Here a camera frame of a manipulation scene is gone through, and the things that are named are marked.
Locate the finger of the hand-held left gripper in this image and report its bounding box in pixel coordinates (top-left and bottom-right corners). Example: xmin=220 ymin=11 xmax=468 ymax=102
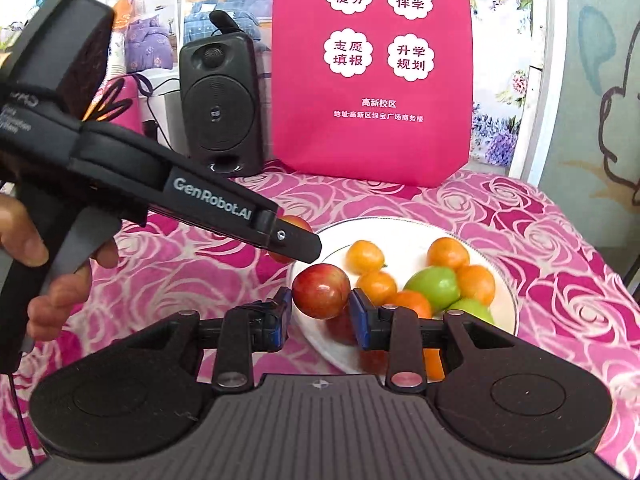
xmin=256 ymin=211 xmax=322 ymax=265

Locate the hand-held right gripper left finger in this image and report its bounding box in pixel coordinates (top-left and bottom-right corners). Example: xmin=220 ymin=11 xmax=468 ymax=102
xmin=120 ymin=287 xmax=293 ymax=394

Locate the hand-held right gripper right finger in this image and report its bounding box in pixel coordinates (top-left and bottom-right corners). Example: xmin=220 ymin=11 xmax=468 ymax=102
xmin=348 ymin=288 xmax=516 ymax=394

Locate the red plum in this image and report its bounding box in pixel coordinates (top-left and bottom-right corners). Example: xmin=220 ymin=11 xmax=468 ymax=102
xmin=267 ymin=215 xmax=315 ymax=265
xmin=291 ymin=263 xmax=351 ymax=320

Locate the small orange tangerine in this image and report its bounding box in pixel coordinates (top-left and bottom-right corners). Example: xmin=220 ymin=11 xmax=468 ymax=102
xmin=356 ymin=271 xmax=398 ymax=306
xmin=424 ymin=347 xmax=447 ymax=382
xmin=456 ymin=265 xmax=497 ymax=307
xmin=426 ymin=237 xmax=471 ymax=271
xmin=385 ymin=290 xmax=434 ymax=321

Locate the yellowish tangerine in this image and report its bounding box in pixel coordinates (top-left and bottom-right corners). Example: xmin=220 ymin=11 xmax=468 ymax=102
xmin=346 ymin=240 xmax=387 ymax=275

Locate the green apple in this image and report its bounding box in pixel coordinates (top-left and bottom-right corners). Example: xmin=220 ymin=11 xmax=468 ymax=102
xmin=444 ymin=297 xmax=496 ymax=326
xmin=404 ymin=266 xmax=461 ymax=315

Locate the white round plate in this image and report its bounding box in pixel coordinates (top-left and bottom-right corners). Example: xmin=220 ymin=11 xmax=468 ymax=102
xmin=287 ymin=216 xmax=519 ymax=376

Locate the person's left hand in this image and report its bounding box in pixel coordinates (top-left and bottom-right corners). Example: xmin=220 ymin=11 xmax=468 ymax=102
xmin=0 ymin=194 xmax=121 ymax=341

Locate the small pink bag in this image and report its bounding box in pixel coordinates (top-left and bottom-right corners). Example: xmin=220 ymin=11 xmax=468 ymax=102
xmin=82 ymin=74 xmax=152 ymax=136

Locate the black speaker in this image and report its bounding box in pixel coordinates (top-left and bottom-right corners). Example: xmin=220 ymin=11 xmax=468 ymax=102
xmin=178 ymin=31 xmax=266 ymax=177

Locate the pink printed tote bag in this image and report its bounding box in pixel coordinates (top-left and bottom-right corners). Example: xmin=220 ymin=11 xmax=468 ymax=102
xmin=270 ymin=0 xmax=474 ymax=188

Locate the printed bedding poster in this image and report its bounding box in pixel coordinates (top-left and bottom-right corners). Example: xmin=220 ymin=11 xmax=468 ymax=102
xmin=35 ymin=0 xmax=277 ymax=126

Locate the small black microphone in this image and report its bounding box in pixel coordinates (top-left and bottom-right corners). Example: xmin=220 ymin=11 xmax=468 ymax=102
xmin=208 ymin=9 xmax=242 ymax=34

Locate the pink rose tablecloth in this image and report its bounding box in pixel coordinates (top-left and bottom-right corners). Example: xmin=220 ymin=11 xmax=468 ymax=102
xmin=0 ymin=160 xmax=639 ymax=476

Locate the floral poster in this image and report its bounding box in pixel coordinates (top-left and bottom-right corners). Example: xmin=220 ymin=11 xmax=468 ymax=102
xmin=464 ymin=0 xmax=532 ymax=168

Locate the black speaker cable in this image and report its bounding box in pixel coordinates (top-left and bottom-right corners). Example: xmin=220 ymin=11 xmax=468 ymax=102
xmin=135 ymin=72 xmax=190 ymax=150

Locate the thin black cable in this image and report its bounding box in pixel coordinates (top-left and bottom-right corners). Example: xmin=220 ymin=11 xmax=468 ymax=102
xmin=0 ymin=337 xmax=33 ymax=461

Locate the white frame post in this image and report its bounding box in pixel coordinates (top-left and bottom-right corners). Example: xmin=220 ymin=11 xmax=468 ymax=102
xmin=510 ymin=0 xmax=557 ymax=186

